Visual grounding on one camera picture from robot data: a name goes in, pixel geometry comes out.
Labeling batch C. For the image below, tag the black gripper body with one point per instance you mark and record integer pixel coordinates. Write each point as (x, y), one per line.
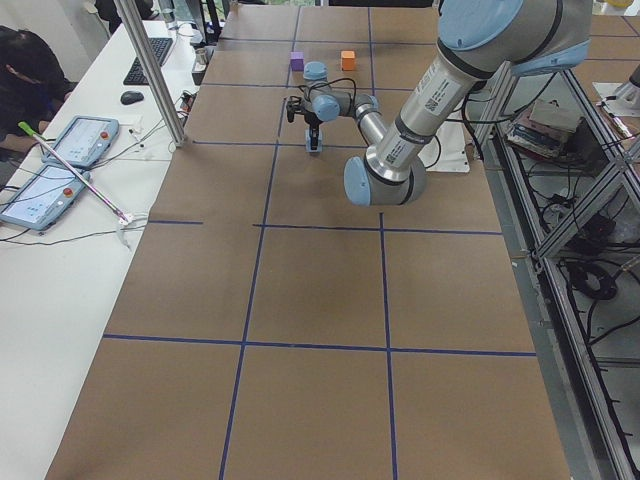
(312, 121)

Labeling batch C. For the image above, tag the light blue foam block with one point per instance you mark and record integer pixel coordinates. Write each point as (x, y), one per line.
(321, 143)

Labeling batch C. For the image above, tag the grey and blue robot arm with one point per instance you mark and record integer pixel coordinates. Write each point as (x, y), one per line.
(474, 39)

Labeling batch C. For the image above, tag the purple foam block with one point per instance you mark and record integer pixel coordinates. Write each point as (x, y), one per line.
(297, 61)

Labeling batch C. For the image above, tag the orange foam block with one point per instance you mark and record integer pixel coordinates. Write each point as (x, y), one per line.
(348, 60)

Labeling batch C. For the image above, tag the metal cup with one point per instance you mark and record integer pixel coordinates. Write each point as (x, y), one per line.
(201, 56)

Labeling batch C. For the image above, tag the black computer mouse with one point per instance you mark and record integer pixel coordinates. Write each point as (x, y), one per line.
(131, 97)

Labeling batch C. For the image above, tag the upper teach pendant tablet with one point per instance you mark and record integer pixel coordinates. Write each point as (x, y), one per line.
(85, 140)

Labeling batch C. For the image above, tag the teach pendant tablet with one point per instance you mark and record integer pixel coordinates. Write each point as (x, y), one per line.
(85, 140)
(43, 199)

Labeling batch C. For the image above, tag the blue tape grid lines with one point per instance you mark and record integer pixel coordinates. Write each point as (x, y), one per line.
(271, 330)

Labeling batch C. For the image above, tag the stack of books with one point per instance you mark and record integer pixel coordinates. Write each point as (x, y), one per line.
(544, 127)

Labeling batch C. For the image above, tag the lower teach pendant tablet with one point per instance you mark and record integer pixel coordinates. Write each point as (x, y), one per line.
(43, 199)

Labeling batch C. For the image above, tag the person in black clothes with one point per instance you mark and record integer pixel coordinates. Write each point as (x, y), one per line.
(33, 89)

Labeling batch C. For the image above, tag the pink and green stick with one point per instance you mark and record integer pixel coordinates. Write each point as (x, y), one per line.
(124, 218)

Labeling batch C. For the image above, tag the white side desk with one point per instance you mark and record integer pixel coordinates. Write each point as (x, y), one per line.
(59, 286)

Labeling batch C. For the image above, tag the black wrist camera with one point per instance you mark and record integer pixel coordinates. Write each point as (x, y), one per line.
(294, 107)

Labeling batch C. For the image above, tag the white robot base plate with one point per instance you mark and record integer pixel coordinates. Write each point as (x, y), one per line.
(447, 153)

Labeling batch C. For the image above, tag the aluminium frame post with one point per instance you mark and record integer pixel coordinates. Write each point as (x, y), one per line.
(128, 12)

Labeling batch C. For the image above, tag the aluminium frame rack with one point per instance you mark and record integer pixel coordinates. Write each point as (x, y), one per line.
(572, 224)

